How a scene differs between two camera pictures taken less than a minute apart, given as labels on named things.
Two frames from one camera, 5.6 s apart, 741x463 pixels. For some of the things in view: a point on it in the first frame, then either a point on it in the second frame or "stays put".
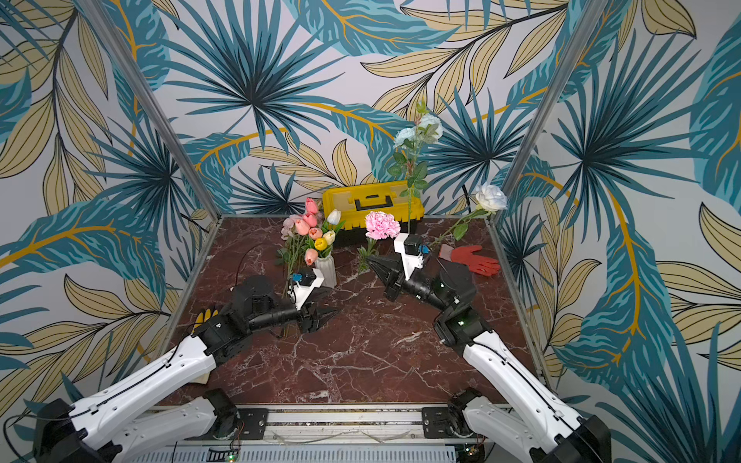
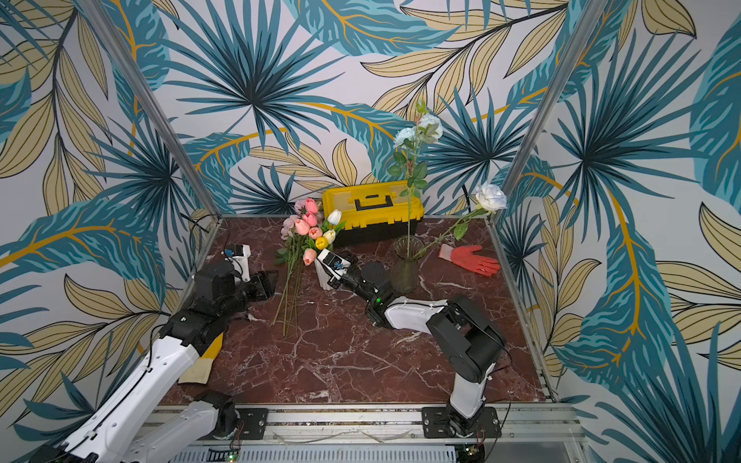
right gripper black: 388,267 → 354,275
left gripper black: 314,320 → 260,281
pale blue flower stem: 412,170 stays put
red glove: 467,256 stays put
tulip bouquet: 308,236 stays put
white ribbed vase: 326,269 stays put
